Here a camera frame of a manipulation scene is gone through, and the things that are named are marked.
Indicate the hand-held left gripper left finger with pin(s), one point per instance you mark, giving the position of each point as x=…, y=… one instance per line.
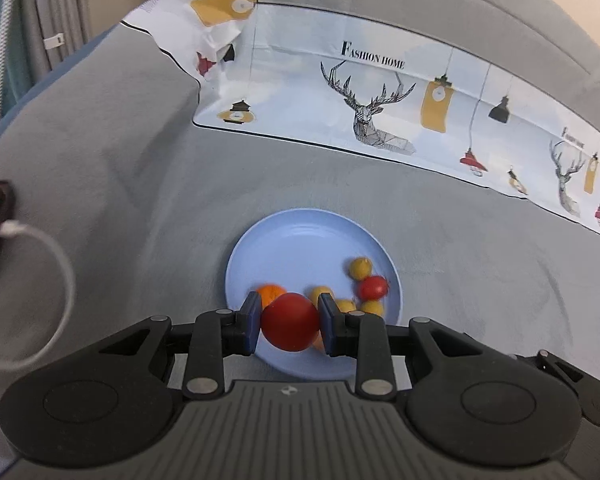
x=252, y=325

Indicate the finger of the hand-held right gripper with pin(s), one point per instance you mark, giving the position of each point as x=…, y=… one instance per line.
x=555, y=366

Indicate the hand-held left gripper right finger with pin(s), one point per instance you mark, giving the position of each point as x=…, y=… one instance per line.
x=328, y=325

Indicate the red cherry tomato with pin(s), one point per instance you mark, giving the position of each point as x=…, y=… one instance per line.
x=373, y=286
x=290, y=321

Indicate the blue plate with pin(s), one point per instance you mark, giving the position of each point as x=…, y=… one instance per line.
x=300, y=245

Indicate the grey bed cover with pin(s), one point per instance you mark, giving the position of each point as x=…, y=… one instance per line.
x=130, y=160

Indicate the deer and lamp printed cloth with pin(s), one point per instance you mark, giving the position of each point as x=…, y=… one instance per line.
x=305, y=100

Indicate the grey curtain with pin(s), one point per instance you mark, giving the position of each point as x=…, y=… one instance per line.
x=60, y=5

